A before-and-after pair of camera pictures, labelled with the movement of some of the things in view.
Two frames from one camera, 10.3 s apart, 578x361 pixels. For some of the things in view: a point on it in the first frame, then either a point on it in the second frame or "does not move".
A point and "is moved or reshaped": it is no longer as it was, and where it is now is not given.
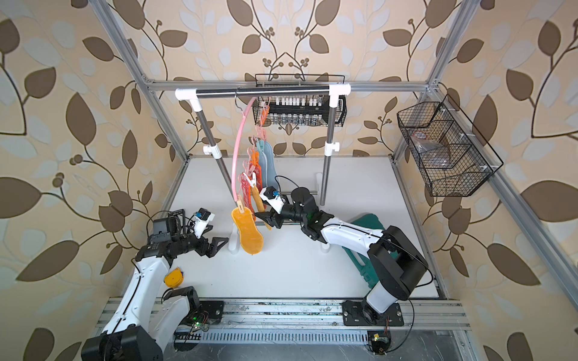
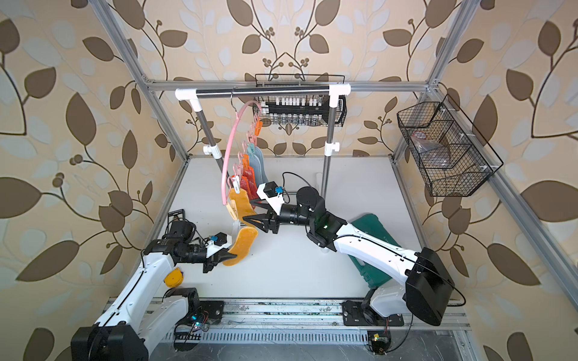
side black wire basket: x=451 y=155 does not move
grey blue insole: x=267 y=173 -> x=257 y=161
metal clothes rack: x=214 y=151 does not move
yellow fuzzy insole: x=251 y=239 -> x=247 y=236
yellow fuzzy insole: x=257 y=199 is moved or reshaped
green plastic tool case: x=371 y=221 does not move
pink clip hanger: x=257 y=139 is moved or reshaped
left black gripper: x=213 y=250 -> x=214 y=261
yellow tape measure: x=174 y=278 does not move
